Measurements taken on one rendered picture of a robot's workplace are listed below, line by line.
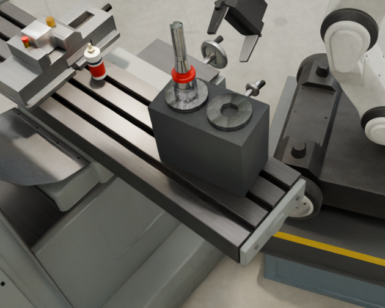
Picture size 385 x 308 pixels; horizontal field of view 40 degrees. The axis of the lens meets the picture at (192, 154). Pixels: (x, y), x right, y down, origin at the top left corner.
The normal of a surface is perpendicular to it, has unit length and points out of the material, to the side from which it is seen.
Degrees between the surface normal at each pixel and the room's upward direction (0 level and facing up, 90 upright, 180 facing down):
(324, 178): 0
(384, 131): 90
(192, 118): 0
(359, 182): 0
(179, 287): 63
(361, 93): 90
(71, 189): 90
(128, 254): 90
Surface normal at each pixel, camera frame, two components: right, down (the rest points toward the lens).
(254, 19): 0.68, 0.11
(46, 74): 0.78, 0.45
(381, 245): -0.09, -0.59
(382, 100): -0.34, 0.77
